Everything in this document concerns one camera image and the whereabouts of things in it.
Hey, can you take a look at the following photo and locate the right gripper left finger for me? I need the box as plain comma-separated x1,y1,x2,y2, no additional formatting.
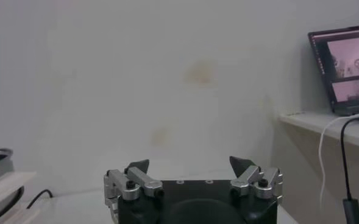
103,159,165,214

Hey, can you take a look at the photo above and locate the black pot power cord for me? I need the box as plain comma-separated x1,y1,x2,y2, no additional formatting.
26,189,54,209

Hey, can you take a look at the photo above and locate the white charging cable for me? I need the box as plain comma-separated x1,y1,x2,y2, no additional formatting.
318,113,359,211

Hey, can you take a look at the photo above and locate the cream electric cooking pot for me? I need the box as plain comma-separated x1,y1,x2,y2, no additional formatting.
0,185,43,224

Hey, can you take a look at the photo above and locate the black laptop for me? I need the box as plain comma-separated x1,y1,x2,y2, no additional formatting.
307,24,359,118

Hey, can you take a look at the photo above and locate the labelled white side table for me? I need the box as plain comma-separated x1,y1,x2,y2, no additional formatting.
279,111,359,153

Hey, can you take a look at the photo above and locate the black power adapter cable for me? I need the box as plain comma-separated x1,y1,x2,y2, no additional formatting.
339,116,359,224

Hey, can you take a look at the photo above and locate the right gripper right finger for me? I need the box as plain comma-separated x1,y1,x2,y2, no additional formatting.
229,155,283,204

